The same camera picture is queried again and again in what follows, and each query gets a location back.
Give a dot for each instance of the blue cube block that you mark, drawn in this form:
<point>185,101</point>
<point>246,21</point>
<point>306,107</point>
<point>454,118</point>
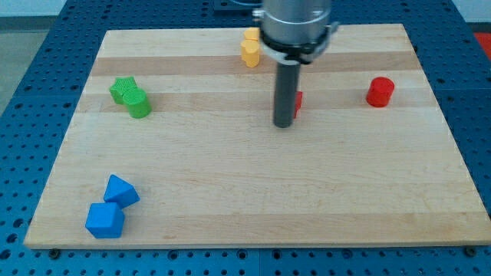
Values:
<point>105,220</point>

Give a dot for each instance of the wooden board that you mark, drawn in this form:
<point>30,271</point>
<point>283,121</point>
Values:
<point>212,171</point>

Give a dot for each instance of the green cylinder block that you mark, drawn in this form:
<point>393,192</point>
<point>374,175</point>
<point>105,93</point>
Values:
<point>137,103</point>

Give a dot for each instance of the blue triangle block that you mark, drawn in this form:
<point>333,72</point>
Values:
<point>121,192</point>

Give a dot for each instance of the red cylinder block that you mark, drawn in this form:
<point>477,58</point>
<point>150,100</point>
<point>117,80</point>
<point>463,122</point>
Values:
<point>380,92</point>

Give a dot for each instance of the green star block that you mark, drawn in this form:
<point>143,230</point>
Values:
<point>120,86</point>

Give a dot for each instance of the red star block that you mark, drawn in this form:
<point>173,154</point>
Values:
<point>298,103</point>

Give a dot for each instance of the yellow block behind heart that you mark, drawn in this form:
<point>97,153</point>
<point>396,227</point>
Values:
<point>251,34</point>

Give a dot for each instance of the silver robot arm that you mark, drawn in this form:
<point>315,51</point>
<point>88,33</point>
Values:
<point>294,32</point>

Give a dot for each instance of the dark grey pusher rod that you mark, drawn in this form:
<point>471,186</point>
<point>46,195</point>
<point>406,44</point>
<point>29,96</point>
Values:
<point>286,84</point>

